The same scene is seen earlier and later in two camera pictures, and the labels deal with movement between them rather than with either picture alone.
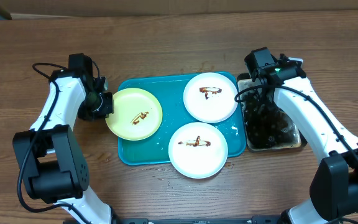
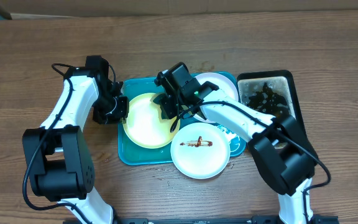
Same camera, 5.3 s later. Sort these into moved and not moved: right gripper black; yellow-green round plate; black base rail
Moved: yellow-green round plate; right gripper black
Not moved: black base rail
